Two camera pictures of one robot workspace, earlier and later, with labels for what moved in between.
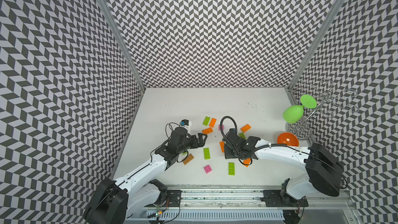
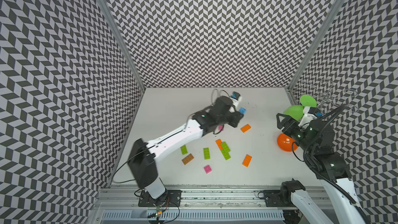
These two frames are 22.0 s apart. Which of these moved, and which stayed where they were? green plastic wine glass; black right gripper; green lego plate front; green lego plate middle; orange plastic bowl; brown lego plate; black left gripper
Moved: black right gripper; green lego plate front; black left gripper
Stayed: brown lego plate; green lego plate middle; orange plastic bowl; green plastic wine glass
